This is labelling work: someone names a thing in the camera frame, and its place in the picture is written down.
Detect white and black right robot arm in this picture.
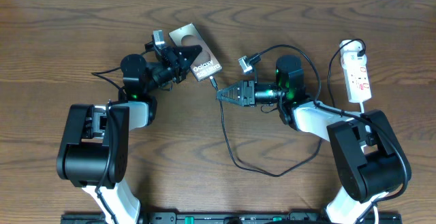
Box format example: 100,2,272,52
216,55,411,223

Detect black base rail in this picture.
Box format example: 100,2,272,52
60,211,403,224

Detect black USB charging cable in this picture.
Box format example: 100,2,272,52
208,38,367,178

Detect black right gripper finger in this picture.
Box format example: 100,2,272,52
217,81,243,97
217,94,243,106

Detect white power strip cord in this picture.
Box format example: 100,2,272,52
358,101,379,224

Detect white power strip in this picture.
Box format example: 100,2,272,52
339,39,372,103

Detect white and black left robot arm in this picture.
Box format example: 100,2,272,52
57,42,202,223

